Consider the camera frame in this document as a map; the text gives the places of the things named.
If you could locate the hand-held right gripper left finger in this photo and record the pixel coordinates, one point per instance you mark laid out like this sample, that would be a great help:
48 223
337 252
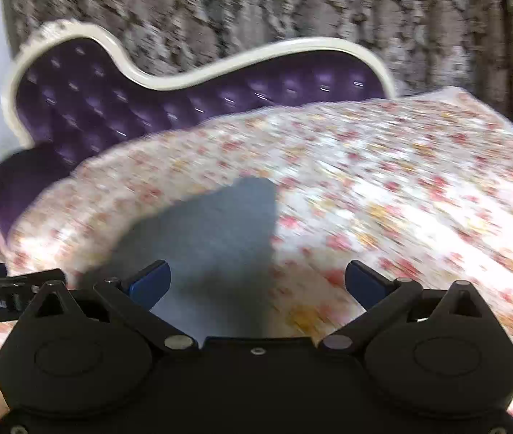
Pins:
148 285

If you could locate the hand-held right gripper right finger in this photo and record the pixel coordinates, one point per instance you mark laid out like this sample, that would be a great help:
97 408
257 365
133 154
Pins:
365 285

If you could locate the grey knit sweater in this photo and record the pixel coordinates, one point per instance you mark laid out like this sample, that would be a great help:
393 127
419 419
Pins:
215 244

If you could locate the floral bedspread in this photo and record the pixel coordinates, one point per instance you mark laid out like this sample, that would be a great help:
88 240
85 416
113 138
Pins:
396 181

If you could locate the purple tufted sofa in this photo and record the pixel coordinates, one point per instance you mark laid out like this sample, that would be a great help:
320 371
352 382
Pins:
102 104

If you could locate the brown damask curtain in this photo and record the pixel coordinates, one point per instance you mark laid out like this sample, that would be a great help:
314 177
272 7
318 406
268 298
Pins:
283 4

